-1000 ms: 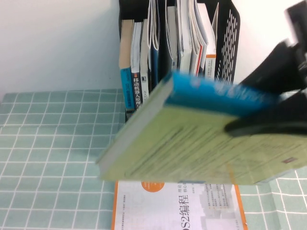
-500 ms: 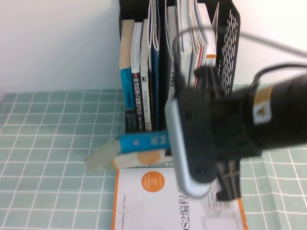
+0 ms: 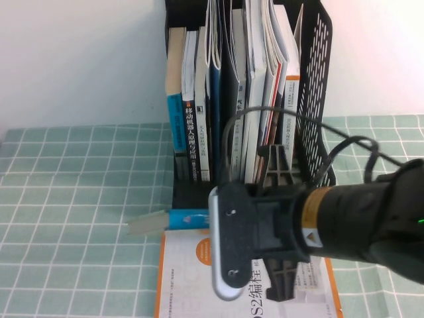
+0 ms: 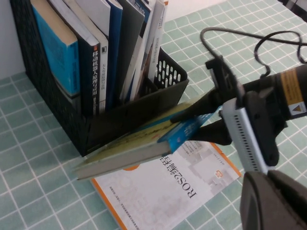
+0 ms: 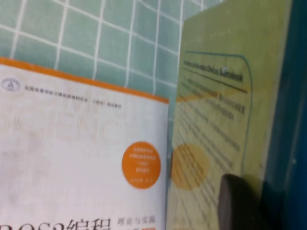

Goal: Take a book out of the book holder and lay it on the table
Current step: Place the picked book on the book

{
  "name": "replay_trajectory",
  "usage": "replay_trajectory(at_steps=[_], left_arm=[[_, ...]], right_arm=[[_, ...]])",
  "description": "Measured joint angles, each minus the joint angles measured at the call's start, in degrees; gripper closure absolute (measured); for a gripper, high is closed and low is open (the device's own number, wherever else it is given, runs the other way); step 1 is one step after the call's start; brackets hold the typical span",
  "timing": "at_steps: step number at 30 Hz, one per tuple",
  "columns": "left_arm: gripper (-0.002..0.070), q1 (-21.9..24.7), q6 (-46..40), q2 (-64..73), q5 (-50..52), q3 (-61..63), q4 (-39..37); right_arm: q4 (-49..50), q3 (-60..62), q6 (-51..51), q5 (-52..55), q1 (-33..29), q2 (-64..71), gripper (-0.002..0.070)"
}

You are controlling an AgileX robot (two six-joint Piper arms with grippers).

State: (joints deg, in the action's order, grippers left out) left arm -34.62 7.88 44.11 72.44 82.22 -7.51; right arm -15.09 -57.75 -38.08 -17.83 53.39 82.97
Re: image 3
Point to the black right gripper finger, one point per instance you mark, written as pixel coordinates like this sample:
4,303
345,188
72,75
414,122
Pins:
278,169
281,281

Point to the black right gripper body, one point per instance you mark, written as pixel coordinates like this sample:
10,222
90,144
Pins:
275,225

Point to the yellow blue hardcover book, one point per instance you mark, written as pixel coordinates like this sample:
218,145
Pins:
185,220

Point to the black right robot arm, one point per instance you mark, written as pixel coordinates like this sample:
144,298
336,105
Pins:
364,225

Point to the white book orange trim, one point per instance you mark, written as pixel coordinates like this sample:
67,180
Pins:
291,92

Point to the grey white spine book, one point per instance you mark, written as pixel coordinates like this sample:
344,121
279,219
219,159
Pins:
202,132

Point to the black mesh book holder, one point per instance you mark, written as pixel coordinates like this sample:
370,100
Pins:
192,195

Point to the black spine book white characters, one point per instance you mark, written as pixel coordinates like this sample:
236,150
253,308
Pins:
190,132

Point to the white orange programming book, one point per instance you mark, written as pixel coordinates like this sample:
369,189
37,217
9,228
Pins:
185,281

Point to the light blue spine book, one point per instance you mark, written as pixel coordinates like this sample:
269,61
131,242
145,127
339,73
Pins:
175,116

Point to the white cover magazine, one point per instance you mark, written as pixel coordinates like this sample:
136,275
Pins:
255,92

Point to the dark blue cover magazine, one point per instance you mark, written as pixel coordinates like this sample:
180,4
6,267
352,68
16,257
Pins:
215,116

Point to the orange edged magazine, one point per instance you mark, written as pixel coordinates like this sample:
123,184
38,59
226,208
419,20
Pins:
275,83

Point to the green checked tablecloth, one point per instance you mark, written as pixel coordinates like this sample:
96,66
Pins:
66,198

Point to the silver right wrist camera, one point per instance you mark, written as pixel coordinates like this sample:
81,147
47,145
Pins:
228,232

